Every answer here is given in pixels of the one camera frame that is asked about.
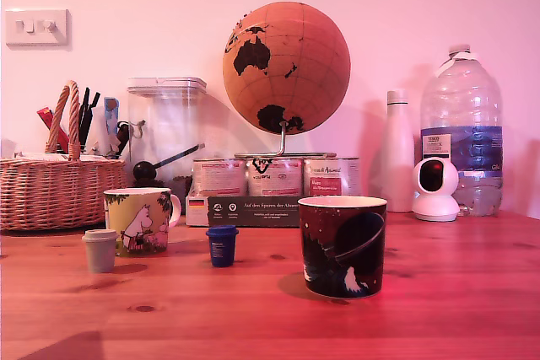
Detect blue coffee capsule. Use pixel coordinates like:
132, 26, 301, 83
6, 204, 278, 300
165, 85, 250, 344
205, 224, 240, 269

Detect grey coffee capsule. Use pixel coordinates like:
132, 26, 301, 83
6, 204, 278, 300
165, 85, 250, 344
81, 228, 120, 274

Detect dark space print cup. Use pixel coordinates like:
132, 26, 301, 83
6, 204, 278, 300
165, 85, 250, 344
297, 196, 388, 300

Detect silver tin with black logo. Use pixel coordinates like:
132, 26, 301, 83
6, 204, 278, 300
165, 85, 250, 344
246, 157, 305, 197

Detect silver tin with pale label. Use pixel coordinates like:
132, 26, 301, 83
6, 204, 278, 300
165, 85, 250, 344
192, 158, 248, 197

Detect dark printed cardboard tray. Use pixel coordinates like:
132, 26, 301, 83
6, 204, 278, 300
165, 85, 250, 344
184, 195, 303, 228

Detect silver tin with red label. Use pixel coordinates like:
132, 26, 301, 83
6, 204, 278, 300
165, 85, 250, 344
302, 157, 361, 197

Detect dark brown pellets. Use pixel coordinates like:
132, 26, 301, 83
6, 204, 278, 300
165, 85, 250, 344
170, 174, 194, 200

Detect cork globe on metal stand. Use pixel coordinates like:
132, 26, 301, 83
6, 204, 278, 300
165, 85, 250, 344
222, 1, 351, 159

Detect clear plastic storage container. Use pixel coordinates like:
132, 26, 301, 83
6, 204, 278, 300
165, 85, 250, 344
126, 76, 208, 200

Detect white metal bottle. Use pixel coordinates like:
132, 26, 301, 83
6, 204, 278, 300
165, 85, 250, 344
378, 89, 417, 213

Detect black round-headed scoop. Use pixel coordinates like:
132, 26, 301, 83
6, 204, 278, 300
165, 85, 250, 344
132, 142, 206, 183

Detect yellow cartoon print mug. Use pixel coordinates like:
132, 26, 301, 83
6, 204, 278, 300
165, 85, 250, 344
103, 186, 182, 258

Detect blue packet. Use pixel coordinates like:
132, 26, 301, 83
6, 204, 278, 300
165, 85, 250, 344
103, 96, 121, 146

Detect black utensil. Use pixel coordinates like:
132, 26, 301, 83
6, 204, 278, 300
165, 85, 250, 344
86, 91, 101, 142
78, 87, 91, 153

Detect large clear water bottle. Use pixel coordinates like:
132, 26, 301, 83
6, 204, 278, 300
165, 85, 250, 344
419, 43, 505, 217

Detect white papers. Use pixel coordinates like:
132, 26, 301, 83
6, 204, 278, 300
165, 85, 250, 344
12, 150, 109, 163

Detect red packet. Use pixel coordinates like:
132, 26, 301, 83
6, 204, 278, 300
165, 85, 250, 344
35, 107, 69, 154

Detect brown handled tool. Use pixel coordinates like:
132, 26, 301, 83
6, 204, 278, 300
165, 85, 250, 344
114, 121, 132, 158

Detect small white round camera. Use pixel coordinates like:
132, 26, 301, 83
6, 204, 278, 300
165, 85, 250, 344
411, 157, 461, 222

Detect wicker basket with handle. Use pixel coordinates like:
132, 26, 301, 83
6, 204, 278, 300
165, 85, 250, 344
0, 79, 127, 232

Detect white wall switch plate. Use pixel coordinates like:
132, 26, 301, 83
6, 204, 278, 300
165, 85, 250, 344
4, 8, 71, 47

